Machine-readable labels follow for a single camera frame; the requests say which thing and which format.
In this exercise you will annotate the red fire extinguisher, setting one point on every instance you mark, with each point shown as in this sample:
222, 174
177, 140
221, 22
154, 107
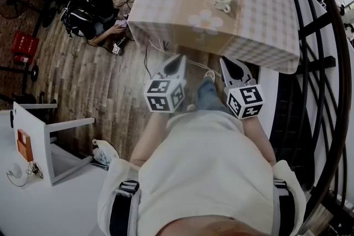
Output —
23, 59

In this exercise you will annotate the small white round device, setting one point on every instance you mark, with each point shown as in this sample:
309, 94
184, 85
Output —
14, 170

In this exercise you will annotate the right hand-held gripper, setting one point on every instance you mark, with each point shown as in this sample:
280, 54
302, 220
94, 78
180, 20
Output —
246, 102

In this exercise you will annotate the white plastic bag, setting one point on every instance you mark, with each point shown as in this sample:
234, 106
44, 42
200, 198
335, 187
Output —
105, 153

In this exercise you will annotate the orange box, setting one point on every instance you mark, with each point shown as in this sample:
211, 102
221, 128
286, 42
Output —
25, 145

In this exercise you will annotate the large white table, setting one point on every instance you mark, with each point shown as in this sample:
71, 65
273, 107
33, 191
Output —
25, 201

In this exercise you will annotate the red box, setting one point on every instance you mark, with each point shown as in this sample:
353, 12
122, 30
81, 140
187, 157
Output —
25, 43

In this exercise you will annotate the person's leg in jeans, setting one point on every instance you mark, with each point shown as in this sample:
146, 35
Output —
210, 96

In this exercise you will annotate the person's torso in white top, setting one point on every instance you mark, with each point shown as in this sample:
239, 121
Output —
204, 174

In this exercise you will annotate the person's light shoe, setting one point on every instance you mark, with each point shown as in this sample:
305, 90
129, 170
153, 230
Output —
191, 107
209, 75

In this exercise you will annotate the table with checkered cloth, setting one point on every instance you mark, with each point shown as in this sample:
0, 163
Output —
171, 13

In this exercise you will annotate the person's left forearm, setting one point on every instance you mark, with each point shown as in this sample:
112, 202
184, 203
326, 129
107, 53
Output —
149, 138

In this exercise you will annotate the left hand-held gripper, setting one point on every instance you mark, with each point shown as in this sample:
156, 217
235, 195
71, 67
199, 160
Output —
161, 95

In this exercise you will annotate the person's right forearm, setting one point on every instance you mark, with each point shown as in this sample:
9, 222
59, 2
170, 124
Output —
258, 141

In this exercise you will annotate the black stand with round base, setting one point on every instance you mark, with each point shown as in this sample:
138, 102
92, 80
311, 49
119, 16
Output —
34, 73

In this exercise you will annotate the black metal railing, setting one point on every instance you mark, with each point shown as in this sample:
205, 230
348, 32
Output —
323, 63

